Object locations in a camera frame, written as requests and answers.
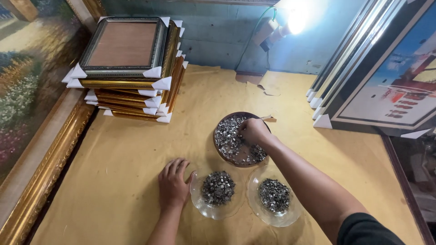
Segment large gold-framed garden painting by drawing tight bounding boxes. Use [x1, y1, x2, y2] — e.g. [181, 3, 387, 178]
[0, 0, 107, 245]

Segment pile of metal clips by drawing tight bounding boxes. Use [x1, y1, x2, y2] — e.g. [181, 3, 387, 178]
[215, 115, 268, 166]

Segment green lamp cable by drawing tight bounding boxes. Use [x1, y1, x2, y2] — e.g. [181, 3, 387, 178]
[235, 6, 278, 71]

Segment person's right hand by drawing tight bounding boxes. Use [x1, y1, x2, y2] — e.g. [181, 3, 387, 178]
[237, 118, 273, 148]

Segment brown round plate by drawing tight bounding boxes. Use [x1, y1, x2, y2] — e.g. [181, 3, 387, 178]
[213, 112, 272, 168]

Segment row of leaning framed pictures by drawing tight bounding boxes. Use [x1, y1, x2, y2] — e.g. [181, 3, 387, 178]
[305, 0, 436, 139]

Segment stack of picture frames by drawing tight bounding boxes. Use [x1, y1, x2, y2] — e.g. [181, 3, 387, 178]
[62, 16, 189, 124]

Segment person's black sleeve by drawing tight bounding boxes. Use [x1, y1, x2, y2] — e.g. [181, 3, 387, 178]
[337, 213, 406, 245]

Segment dark wooden frame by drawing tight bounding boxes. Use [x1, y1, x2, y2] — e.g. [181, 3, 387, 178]
[381, 127, 436, 245]

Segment brown paper table cover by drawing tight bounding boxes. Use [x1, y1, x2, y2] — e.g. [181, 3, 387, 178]
[30, 64, 424, 245]

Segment clear glass plate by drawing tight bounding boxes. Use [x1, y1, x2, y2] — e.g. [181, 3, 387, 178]
[247, 166, 302, 227]
[190, 167, 246, 220]

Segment heap of metal clips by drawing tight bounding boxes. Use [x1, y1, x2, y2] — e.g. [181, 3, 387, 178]
[202, 171, 236, 206]
[258, 178, 291, 213]

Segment lit lamp bulb with socket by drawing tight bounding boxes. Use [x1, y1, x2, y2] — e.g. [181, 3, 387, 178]
[253, 3, 311, 52]

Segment person's left hand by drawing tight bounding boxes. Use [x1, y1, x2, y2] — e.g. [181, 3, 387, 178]
[158, 157, 197, 211]

